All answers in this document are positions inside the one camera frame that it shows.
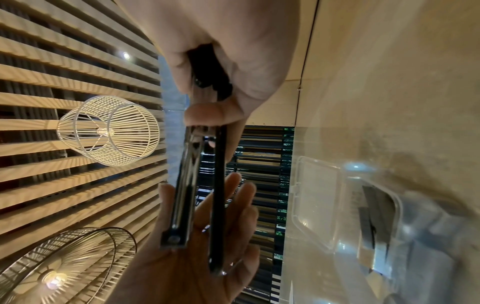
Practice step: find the person's right hand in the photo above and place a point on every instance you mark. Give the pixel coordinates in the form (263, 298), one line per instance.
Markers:
(232, 35)

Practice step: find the person's left hand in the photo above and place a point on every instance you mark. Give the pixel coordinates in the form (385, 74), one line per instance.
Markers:
(187, 267)

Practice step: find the black stapler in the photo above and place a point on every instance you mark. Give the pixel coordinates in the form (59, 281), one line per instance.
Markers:
(217, 190)

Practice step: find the pile of staples strips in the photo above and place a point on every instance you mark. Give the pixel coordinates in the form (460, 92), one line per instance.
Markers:
(378, 216)

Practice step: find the clear plastic box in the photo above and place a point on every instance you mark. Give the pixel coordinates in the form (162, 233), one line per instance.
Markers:
(318, 202)

